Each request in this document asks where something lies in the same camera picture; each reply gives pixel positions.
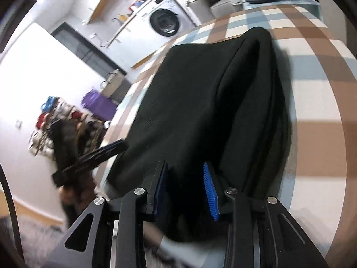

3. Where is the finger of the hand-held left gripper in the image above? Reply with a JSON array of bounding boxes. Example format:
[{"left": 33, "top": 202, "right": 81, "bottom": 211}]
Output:
[{"left": 75, "top": 139, "right": 129, "bottom": 171}]

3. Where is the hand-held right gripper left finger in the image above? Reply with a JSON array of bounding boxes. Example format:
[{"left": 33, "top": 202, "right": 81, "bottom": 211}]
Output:
[{"left": 45, "top": 160, "right": 169, "bottom": 268}]

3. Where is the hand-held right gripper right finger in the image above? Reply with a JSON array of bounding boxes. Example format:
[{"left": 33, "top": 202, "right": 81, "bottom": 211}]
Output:
[{"left": 203, "top": 161, "right": 330, "bottom": 268}]

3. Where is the black t-shirt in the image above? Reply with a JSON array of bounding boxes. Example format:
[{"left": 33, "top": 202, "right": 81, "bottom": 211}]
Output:
[{"left": 107, "top": 26, "right": 292, "bottom": 243}]

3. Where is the purple bag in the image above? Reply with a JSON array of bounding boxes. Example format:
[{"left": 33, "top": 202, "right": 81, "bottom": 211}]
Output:
[{"left": 82, "top": 89, "right": 118, "bottom": 122}]

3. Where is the two-tone wicker basket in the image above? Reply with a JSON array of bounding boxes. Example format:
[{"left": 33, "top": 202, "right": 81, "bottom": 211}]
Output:
[{"left": 100, "top": 70, "right": 131, "bottom": 104}]

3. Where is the grey shaggy rug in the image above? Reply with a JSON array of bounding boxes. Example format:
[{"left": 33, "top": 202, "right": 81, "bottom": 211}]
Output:
[{"left": 0, "top": 215, "right": 67, "bottom": 268}]

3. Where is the white base cabinet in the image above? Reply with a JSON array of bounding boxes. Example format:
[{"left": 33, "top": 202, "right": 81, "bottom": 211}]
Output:
[{"left": 107, "top": 17, "right": 173, "bottom": 69}]

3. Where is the white washing machine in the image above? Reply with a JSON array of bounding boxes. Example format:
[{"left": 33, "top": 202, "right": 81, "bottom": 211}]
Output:
[{"left": 127, "top": 0, "right": 203, "bottom": 44}]

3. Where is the checked tablecloth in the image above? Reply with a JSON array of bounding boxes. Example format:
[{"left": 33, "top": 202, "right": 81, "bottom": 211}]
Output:
[{"left": 95, "top": 0, "right": 357, "bottom": 268}]

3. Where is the grey sofa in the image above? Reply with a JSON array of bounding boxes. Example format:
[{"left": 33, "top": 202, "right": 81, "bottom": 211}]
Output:
[{"left": 192, "top": 0, "right": 243, "bottom": 24}]

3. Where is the light blue cloth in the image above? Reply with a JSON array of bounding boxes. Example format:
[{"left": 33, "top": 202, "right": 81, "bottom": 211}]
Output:
[{"left": 243, "top": 0, "right": 320, "bottom": 10}]

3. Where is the white wall cabinet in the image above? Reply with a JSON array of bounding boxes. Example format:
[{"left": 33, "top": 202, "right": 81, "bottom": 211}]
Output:
[{"left": 88, "top": 0, "right": 157, "bottom": 24}]

